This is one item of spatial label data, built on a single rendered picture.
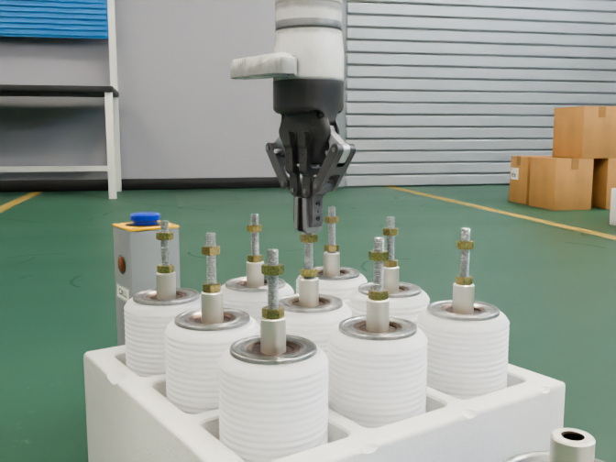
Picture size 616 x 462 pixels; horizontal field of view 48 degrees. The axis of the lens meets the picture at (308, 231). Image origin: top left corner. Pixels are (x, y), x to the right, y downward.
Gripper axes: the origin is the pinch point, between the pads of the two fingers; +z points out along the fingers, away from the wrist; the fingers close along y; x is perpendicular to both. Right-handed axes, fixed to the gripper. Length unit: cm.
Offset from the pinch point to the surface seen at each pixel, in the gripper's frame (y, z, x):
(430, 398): -14.5, 17.4, -4.0
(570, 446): -40.2, 7.2, 15.3
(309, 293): -0.9, 8.6, 0.5
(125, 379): 9.0, 17.2, 17.7
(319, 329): -4.3, 11.6, 1.9
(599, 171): 151, 12, -346
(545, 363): 13, 35, -69
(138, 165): 451, 15, -192
